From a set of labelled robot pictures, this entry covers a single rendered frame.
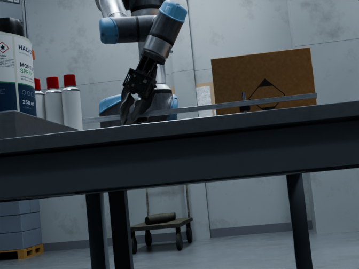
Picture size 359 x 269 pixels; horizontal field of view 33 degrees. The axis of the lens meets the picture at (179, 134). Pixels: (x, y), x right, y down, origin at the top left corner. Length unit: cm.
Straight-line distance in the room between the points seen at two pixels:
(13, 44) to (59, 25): 835
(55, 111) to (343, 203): 637
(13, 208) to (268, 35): 427
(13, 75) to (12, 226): 748
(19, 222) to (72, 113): 680
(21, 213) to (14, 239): 35
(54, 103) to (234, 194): 699
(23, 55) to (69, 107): 64
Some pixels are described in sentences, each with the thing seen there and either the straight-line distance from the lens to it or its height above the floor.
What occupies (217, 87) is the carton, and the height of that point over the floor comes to 103.
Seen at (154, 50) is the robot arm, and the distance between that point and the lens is 165.
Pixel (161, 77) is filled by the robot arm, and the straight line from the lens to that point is 207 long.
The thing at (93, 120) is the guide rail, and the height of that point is 95.
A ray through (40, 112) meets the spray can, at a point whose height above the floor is 98.
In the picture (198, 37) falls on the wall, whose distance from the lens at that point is 889.
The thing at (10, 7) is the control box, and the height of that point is 133.
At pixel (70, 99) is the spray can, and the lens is 172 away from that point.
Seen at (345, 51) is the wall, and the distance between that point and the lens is 802.
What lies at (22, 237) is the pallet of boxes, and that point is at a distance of 847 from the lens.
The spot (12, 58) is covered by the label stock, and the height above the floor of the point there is 98.
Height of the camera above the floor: 74
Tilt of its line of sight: 5 degrees up
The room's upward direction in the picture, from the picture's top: 6 degrees counter-clockwise
